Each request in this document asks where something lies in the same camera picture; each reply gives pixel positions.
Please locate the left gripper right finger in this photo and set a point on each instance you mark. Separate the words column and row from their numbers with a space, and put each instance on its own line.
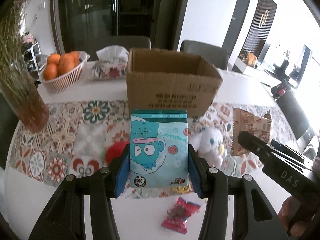
column 197, row 169

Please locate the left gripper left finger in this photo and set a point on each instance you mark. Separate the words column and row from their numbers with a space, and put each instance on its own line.
column 120, row 169

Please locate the red fluffy pom-pom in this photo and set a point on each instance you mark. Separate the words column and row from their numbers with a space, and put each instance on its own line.
column 115, row 150

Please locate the white plush bunny toy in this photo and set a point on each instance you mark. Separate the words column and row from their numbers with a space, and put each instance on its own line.
column 208, row 144

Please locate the yellow ring toy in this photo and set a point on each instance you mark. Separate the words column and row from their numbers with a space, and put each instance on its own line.
column 181, row 189

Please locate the brown snack packet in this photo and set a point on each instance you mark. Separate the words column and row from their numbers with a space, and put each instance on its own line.
column 247, row 127

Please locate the person's right hand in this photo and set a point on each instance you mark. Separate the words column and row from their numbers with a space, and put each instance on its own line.
column 300, row 220

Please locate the red candy wrapper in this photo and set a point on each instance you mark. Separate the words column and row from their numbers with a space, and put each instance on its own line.
column 178, row 215

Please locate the patterned table runner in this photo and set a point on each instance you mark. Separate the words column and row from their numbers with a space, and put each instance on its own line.
column 82, row 137

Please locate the white tv console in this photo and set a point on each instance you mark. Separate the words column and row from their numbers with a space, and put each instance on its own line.
column 260, row 75

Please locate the brown cardboard box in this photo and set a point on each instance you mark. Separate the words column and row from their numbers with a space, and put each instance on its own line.
column 167, row 79

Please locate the floral tissue box cover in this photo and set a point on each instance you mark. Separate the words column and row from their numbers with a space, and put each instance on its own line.
column 111, row 64

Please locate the right dark dining chair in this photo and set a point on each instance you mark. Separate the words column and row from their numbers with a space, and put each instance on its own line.
column 215, row 55

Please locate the dark dining chair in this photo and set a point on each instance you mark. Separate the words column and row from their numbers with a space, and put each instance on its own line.
column 126, row 42
column 215, row 55

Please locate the white plastic fruit basket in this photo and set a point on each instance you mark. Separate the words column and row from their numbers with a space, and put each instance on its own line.
column 67, row 80

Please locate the glass vase with dried plants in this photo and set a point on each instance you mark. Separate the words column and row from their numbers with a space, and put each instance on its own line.
column 17, row 85

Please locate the left dark dining chair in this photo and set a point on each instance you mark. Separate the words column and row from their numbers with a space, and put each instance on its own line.
column 126, row 42

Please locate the white shoe rack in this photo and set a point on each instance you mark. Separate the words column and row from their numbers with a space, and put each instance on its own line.
column 30, row 50

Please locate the black glass cabinet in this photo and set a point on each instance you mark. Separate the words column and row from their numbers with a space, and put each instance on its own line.
column 89, row 24

